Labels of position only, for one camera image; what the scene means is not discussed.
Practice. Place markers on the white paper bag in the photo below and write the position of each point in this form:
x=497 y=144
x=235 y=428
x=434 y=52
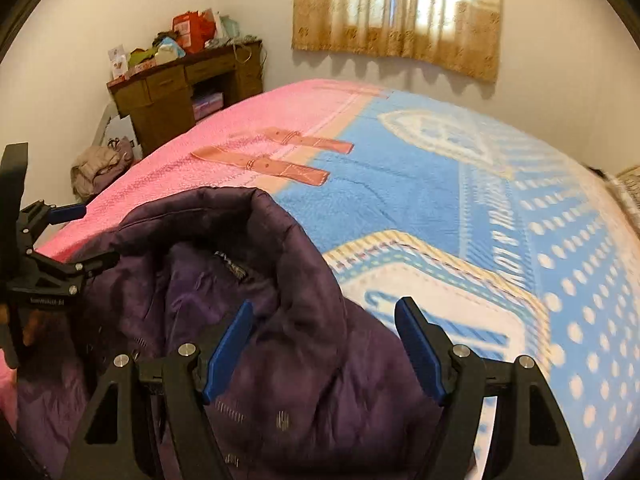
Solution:
x=122 y=127

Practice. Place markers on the white printed box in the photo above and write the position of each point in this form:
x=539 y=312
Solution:
x=117 y=62

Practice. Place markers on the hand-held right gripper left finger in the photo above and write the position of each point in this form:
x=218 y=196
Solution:
x=227 y=355

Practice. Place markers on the pink boxes in desk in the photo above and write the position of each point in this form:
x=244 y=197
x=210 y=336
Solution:
x=207 y=105

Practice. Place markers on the purple quilted jacket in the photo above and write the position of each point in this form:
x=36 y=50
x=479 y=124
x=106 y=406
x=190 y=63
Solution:
x=310 y=360

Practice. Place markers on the patterned pillow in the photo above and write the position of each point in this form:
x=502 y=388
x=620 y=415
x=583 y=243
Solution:
x=627 y=185

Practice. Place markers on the green cloth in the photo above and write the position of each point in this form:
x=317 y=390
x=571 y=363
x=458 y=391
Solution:
x=142 y=55

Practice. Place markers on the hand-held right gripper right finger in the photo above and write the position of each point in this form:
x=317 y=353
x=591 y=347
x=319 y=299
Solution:
x=422 y=355

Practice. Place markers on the red gift box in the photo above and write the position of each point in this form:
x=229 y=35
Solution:
x=187 y=27

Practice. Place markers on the beige clothes pile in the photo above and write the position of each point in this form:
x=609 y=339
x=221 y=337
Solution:
x=97 y=167

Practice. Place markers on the person's left hand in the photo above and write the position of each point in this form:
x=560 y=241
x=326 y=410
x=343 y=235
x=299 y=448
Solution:
x=32 y=327

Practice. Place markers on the brown wooden desk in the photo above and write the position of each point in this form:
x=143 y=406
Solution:
x=165 y=110

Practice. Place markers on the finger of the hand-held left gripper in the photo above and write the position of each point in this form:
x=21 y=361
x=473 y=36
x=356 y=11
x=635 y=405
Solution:
x=67 y=211
x=87 y=265

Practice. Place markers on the beige patterned window curtain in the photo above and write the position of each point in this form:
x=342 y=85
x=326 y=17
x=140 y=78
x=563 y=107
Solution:
x=400 y=35

